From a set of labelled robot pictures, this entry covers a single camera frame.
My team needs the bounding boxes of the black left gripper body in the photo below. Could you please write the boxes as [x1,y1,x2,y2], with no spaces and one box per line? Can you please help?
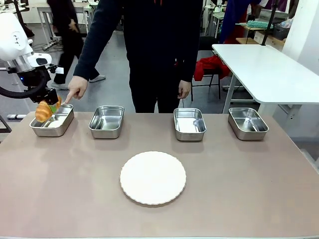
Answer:
[29,86,59,105]

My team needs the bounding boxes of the golden croissant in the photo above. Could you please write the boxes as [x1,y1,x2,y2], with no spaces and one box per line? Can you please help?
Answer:
[35,96,62,123]

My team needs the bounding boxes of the person's left forearm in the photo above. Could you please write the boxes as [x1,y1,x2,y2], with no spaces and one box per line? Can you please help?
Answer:
[179,37,201,84]

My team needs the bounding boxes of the person's right forearm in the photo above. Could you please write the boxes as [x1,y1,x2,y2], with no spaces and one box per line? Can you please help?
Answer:
[73,22,113,81]

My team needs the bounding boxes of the steel container with dented rim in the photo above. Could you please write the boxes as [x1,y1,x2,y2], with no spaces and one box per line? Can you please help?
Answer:
[29,103,75,137]

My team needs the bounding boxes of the rectangular steel container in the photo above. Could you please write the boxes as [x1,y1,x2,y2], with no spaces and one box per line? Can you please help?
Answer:
[228,107,270,141]
[173,107,207,142]
[88,105,125,139]

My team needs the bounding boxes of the person's right hand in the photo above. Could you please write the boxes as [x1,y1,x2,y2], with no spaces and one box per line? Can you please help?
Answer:
[64,75,89,105]

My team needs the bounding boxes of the person's left hand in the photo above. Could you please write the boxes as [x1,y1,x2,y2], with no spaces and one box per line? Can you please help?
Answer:
[178,80,192,100]

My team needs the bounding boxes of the white power strip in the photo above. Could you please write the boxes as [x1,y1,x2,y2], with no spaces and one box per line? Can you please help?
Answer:
[42,41,60,51]

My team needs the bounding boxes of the walking person in black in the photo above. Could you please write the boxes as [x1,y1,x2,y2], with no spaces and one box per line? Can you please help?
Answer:
[46,0,107,91]

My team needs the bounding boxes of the thin black pole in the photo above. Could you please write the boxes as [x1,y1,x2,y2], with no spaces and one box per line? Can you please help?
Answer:
[13,0,29,25]

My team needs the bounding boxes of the white scalloped plate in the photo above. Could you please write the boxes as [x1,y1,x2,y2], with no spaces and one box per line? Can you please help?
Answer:
[119,150,187,206]

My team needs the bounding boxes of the person in dark clothes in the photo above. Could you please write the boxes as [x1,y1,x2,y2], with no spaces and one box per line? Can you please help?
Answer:
[73,0,204,114]

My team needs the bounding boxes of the black chair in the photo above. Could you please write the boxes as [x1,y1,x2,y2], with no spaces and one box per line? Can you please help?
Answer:
[191,36,225,102]

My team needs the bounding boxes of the red cloth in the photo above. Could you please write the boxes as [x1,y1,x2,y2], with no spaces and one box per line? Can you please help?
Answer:
[193,55,232,82]

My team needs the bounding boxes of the person in blue coat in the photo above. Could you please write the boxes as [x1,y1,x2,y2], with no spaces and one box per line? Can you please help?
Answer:
[219,0,262,44]

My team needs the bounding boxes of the wooden shelf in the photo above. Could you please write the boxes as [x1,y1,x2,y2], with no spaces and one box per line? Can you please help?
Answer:
[235,22,286,48]

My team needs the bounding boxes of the large white table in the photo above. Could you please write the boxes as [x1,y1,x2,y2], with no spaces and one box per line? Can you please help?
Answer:
[211,44,319,118]

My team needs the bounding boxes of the teal bristled item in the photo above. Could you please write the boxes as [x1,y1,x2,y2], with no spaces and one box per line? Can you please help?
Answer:
[246,20,274,30]

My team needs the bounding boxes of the black pole with clamp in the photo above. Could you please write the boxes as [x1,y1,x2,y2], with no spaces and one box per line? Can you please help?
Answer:
[260,0,279,47]

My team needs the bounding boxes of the dark plastic basket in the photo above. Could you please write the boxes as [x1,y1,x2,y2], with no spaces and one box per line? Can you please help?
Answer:
[273,23,291,41]

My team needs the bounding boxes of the black corrugated robot hose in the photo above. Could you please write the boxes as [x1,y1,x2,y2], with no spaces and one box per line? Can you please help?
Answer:
[0,72,49,99]

